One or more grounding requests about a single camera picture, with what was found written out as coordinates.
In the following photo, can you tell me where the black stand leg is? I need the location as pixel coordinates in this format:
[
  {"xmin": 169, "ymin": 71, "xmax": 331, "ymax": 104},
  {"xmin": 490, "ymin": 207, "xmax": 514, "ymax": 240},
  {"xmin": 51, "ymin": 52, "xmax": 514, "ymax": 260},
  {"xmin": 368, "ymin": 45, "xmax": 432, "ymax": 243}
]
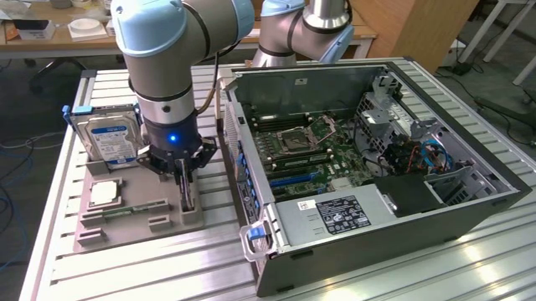
[{"xmin": 475, "ymin": 96, "xmax": 536, "ymax": 125}]

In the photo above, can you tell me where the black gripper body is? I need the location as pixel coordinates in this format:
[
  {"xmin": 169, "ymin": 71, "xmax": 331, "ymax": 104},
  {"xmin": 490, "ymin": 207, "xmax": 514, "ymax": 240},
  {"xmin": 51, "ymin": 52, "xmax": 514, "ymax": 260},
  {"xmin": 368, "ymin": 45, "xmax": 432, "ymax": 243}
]
[{"xmin": 141, "ymin": 114, "xmax": 204, "ymax": 162}]

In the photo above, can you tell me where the silver chipset heatsink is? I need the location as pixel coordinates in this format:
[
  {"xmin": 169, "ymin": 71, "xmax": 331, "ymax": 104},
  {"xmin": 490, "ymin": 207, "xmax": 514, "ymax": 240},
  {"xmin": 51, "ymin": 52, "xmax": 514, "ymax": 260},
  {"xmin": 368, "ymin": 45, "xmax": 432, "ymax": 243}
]
[{"xmin": 331, "ymin": 178, "xmax": 359, "ymax": 191}]

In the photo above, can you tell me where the white box with black lid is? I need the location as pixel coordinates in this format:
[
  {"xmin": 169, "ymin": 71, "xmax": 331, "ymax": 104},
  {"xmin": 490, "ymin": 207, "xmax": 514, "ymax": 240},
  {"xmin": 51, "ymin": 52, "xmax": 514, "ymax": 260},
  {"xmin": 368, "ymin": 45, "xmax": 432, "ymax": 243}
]
[{"xmin": 11, "ymin": 19, "xmax": 58, "ymax": 41}]

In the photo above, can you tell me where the perforated metal drive cage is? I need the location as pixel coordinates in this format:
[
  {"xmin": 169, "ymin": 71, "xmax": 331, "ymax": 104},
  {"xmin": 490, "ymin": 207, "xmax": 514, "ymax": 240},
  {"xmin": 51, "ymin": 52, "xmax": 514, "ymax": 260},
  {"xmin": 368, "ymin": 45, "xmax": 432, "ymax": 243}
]
[{"xmin": 355, "ymin": 91, "xmax": 423, "ymax": 150}]

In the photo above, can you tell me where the CPU socket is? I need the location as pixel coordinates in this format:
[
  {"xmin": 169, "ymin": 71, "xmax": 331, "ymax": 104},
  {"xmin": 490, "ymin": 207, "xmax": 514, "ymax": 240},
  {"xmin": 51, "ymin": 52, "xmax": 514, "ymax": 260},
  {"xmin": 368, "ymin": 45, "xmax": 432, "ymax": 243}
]
[{"xmin": 277, "ymin": 127, "xmax": 316, "ymax": 153}]

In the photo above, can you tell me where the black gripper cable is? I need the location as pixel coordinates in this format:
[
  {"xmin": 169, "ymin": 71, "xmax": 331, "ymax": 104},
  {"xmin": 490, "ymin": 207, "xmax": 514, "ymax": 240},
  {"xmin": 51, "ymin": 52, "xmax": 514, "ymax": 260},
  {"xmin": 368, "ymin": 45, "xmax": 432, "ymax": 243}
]
[{"xmin": 196, "ymin": 36, "xmax": 244, "ymax": 114}]

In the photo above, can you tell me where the metal disk bay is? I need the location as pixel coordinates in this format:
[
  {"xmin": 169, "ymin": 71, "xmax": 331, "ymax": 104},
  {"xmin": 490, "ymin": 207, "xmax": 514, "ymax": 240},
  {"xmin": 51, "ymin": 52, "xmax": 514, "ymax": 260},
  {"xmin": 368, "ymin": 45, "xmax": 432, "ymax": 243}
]
[{"xmin": 423, "ymin": 161, "xmax": 502, "ymax": 205}]

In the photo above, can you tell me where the translucent grey case handle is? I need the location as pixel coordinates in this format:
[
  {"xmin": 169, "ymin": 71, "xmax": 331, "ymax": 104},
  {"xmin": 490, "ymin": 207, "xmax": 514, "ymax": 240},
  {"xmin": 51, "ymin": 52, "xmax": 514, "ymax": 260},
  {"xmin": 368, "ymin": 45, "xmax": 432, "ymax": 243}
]
[{"xmin": 238, "ymin": 219, "xmax": 277, "ymax": 263}]

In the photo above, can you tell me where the grey parts rack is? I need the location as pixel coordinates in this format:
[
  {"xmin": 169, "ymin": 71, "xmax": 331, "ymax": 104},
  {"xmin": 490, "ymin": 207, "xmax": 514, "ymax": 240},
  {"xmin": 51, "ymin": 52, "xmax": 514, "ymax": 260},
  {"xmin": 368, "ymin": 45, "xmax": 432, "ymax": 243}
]
[{"xmin": 74, "ymin": 152, "xmax": 208, "ymax": 254}]

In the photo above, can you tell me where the wooden cabinet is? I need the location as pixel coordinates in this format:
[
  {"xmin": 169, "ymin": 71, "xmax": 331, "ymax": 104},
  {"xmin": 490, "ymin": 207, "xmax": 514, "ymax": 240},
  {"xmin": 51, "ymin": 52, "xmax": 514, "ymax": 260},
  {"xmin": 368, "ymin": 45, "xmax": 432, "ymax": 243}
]
[{"xmin": 368, "ymin": 0, "xmax": 482, "ymax": 68}]

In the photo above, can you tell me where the green motherboard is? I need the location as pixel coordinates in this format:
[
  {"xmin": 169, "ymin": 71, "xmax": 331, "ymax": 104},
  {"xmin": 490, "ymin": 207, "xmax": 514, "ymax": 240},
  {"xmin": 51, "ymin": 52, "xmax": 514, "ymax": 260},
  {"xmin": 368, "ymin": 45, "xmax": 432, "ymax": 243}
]
[{"xmin": 242, "ymin": 103, "xmax": 372, "ymax": 203}]

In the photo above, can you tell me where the blue expansion slot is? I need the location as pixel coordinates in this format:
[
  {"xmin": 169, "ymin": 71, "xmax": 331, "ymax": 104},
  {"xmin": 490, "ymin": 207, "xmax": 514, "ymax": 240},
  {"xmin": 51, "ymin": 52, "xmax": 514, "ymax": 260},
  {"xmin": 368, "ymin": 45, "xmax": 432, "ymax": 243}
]
[{"xmin": 268, "ymin": 173, "xmax": 316, "ymax": 186}]

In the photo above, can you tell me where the hard disk with blue bracket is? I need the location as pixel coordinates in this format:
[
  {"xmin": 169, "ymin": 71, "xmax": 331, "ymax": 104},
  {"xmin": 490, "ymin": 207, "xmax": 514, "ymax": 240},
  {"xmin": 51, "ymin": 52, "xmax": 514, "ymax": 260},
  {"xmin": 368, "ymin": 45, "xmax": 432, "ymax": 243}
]
[{"xmin": 62, "ymin": 103, "xmax": 144, "ymax": 172}]

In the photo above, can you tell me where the white table frame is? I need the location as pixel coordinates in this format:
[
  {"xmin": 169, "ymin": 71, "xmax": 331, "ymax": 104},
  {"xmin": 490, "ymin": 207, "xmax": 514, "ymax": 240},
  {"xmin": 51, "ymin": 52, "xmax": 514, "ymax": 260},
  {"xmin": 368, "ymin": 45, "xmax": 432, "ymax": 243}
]
[{"xmin": 458, "ymin": 0, "xmax": 536, "ymax": 86}]

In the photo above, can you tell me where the silver CPU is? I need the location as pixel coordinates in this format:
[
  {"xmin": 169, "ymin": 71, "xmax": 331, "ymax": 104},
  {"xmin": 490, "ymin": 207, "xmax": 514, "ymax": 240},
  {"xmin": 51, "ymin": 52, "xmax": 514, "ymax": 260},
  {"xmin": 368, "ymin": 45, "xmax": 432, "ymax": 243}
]
[{"xmin": 91, "ymin": 181, "xmax": 121, "ymax": 204}]

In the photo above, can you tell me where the grey power supply unit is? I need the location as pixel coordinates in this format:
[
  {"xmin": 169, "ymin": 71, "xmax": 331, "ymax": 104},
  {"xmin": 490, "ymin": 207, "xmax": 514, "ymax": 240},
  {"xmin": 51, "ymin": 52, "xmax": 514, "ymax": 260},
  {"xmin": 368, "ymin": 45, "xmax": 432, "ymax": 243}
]
[{"xmin": 275, "ymin": 183, "xmax": 399, "ymax": 248}]

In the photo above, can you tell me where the black open PC case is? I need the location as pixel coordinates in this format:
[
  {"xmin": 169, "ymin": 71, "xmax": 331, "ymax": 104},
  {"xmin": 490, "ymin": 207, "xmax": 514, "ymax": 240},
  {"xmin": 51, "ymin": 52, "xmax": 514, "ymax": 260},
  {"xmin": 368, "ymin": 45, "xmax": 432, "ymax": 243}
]
[{"xmin": 213, "ymin": 61, "xmax": 534, "ymax": 298}]

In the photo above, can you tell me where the silver socket cover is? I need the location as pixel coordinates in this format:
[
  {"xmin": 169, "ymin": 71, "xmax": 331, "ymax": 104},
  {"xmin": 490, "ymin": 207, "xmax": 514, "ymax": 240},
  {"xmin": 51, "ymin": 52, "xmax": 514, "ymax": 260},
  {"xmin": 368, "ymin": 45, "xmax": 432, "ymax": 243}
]
[{"xmin": 308, "ymin": 114, "xmax": 341, "ymax": 145}]

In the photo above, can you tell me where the dark RAM stick with label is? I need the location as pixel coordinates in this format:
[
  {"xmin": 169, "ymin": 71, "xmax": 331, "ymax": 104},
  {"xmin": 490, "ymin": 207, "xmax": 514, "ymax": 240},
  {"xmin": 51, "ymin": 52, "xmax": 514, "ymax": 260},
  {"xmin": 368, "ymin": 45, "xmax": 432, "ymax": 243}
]
[{"xmin": 275, "ymin": 152, "xmax": 332, "ymax": 169}]

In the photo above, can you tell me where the blue data wire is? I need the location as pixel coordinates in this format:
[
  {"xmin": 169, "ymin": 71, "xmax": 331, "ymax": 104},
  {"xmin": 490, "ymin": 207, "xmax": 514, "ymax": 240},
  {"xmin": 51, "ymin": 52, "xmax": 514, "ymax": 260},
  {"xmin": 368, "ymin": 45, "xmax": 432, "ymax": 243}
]
[{"xmin": 420, "ymin": 139, "xmax": 455, "ymax": 172}]

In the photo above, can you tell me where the wooden desk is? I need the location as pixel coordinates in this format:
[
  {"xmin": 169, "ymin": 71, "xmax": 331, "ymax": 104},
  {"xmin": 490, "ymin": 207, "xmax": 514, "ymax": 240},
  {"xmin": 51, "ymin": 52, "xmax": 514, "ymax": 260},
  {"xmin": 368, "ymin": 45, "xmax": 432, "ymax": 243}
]
[{"xmin": 0, "ymin": 0, "xmax": 379, "ymax": 60}]

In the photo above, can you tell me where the white block with round recess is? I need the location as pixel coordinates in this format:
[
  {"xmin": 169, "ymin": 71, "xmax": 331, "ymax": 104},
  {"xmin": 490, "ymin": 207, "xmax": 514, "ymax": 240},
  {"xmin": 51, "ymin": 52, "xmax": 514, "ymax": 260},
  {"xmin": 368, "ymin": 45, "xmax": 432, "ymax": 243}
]
[{"xmin": 69, "ymin": 18, "xmax": 109, "ymax": 43}]

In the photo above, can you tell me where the green RAM stick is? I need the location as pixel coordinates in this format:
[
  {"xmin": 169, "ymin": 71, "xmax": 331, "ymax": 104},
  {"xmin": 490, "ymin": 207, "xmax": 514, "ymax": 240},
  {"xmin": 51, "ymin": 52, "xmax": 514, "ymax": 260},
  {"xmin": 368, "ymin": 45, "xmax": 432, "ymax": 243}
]
[{"xmin": 102, "ymin": 203, "xmax": 164, "ymax": 219}]

